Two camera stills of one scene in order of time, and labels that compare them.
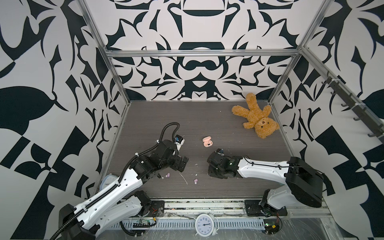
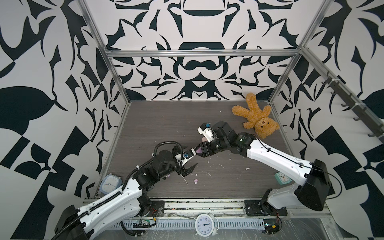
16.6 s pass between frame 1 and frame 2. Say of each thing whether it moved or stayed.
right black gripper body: moved
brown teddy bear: stayed
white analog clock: stayed
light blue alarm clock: stayed
